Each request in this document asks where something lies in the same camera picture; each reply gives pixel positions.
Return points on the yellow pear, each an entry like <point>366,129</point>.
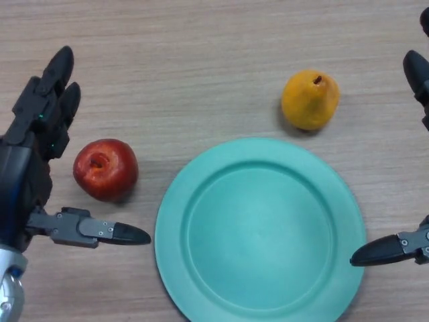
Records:
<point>310,100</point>

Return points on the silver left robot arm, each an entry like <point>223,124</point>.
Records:
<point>11,288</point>

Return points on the red apple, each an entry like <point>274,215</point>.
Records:
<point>106,170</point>

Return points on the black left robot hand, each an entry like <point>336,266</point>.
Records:
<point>20,174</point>

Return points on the green round plate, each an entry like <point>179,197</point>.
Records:
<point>261,234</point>

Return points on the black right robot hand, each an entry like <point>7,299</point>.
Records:
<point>378,251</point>

